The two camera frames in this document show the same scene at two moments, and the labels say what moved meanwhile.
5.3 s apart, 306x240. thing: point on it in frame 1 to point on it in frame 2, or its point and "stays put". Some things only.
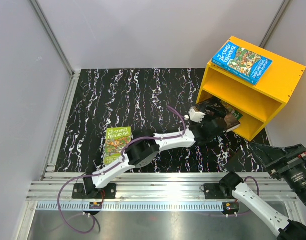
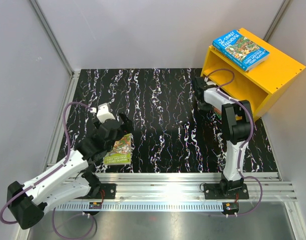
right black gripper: [277, 160] to [206, 108]
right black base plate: [213, 191] stays put
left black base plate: [107, 192] stays put
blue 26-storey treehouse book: [241, 62] to [240, 51]
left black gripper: [200, 124] to [127, 125]
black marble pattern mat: [149, 101] stays put
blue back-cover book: [233, 73] to [251, 67]
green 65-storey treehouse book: [116, 139] stays put
